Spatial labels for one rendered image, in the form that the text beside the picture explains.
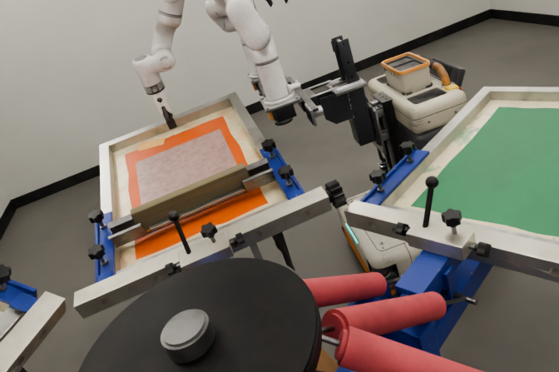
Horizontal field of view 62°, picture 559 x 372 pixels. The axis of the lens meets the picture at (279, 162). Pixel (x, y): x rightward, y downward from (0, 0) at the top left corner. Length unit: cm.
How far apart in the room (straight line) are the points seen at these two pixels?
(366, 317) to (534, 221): 63
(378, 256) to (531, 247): 129
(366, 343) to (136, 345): 29
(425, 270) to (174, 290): 52
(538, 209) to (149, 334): 95
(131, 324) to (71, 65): 450
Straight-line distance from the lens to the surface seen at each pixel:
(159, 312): 68
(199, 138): 181
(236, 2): 166
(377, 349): 63
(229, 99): 193
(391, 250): 226
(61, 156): 536
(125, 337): 68
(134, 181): 174
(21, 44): 513
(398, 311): 78
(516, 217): 126
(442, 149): 156
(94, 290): 129
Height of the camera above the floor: 172
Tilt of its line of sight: 26 degrees down
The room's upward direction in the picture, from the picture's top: 19 degrees counter-clockwise
